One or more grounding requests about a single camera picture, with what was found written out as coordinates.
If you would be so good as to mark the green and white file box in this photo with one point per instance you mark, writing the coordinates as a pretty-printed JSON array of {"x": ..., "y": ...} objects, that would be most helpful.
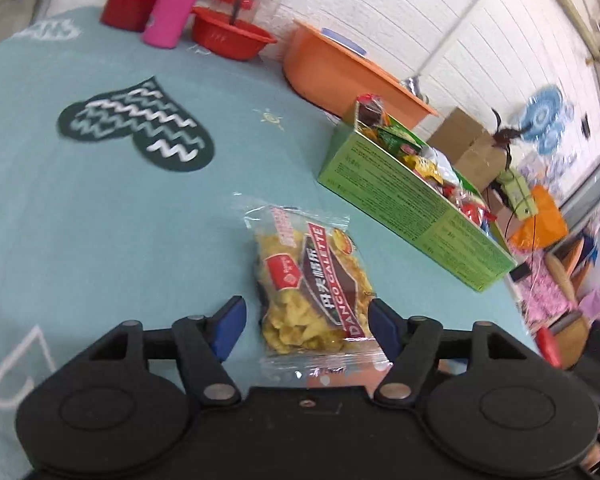
[{"x": 519, "y": 192}]

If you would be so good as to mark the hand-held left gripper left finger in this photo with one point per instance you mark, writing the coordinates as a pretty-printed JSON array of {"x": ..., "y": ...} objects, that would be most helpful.
[{"x": 227, "y": 330}]

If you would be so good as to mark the white wall conduit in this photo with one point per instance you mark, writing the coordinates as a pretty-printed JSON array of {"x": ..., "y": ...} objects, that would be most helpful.
[{"x": 460, "y": 20}]

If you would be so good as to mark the red plastic object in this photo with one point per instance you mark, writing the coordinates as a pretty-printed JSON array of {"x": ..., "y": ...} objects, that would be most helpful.
[{"x": 549, "y": 347}]

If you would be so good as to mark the small brown cardboard box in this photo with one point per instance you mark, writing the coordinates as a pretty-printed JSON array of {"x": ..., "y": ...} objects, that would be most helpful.
[{"x": 502, "y": 215}]

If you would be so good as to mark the clear yellow chips packet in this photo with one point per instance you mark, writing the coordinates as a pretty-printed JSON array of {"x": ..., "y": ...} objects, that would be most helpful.
[{"x": 310, "y": 280}]

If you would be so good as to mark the blue mandala wall decoration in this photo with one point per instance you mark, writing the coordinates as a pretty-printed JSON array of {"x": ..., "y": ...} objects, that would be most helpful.
[
  {"x": 555, "y": 137},
  {"x": 540, "y": 107}
]

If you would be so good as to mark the beige wall pipe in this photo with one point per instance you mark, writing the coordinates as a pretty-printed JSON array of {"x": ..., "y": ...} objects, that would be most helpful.
[{"x": 570, "y": 5}]

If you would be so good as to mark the red plastic basket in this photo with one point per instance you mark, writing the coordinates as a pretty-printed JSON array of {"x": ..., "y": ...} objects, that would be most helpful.
[{"x": 230, "y": 37}]

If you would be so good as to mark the dark stirring stick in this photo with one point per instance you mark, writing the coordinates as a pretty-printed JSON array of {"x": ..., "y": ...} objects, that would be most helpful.
[{"x": 236, "y": 2}]

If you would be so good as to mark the orange plastic basin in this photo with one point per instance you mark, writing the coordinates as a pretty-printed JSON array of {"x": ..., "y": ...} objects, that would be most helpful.
[{"x": 335, "y": 80}]

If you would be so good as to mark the blue-lid container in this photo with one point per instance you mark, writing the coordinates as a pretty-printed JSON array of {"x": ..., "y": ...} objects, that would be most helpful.
[{"x": 345, "y": 42}]

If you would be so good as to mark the green cardboard box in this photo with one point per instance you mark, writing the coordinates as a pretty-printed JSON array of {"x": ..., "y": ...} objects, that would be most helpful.
[{"x": 405, "y": 200}]

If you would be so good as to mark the dark purple plant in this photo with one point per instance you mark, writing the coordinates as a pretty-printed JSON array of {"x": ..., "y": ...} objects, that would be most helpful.
[{"x": 505, "y": 135}]

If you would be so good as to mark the pink floral mat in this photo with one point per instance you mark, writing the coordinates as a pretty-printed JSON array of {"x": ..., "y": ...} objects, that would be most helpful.
[{"x": 542, "y": 285}]

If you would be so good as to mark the pink thermos bottle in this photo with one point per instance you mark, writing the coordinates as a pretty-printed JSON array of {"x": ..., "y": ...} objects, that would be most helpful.
[{"x": 172, "y": 10}]

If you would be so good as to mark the steel bowl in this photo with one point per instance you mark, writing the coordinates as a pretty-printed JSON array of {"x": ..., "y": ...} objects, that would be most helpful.
[{"x": 414, "y": 89}]

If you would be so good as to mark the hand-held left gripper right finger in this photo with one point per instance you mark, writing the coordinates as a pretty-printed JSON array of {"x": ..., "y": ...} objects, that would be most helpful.
[{"x": 386, "y": 330}]

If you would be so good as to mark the orange plastic bag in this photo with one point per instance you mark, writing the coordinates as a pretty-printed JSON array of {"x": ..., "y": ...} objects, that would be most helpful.
[{"x": 542, "y": 220}]

